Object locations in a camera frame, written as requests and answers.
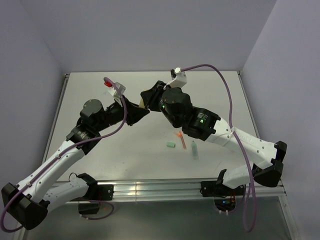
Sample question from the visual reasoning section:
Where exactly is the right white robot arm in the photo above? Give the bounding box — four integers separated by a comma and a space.
140, 81, 287, 195

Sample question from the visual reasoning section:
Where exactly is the green pen cap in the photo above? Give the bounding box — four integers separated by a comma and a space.
166, 141, 176, 148

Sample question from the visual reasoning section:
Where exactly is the orange thin pen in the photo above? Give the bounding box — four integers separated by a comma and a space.
174, 131, 187, 150

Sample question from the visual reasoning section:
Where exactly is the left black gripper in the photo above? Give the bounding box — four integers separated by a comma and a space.
93, 93, 149, 132

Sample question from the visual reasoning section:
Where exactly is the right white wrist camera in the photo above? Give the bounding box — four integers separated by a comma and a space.
163, 67, 187, 90

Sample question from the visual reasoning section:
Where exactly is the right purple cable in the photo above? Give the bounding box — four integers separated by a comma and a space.
179, 64, 258, 233

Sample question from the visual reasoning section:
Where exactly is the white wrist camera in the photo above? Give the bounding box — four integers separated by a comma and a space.
108, 82, 126, 104
163, 67, 187, 90

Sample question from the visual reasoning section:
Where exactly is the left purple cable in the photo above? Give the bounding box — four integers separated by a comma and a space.
0, 76, 128, 232

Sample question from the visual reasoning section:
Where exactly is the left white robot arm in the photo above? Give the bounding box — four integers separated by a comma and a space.
0, 96, 150, 233

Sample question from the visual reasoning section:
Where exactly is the purple cable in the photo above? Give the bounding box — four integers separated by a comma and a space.
0, 76, 128, 232
179, 64, 258, 233

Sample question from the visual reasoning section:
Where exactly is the green highlighter pen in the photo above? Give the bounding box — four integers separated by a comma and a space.
191, 140, 199, 160

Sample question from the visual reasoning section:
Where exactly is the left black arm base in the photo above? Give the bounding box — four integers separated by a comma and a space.
78, 184, 115, 218

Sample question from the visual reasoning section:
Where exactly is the yellow highlighter pen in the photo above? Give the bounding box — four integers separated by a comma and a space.
139, 98, 145, 109

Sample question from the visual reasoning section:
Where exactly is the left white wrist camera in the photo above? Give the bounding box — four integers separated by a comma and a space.
108, 82, 126, 104

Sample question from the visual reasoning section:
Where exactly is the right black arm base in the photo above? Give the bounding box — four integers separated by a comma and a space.
200, 180, 246, 212

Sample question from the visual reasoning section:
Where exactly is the aluminium front rail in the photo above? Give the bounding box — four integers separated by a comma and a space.
13, 178, 287, 235

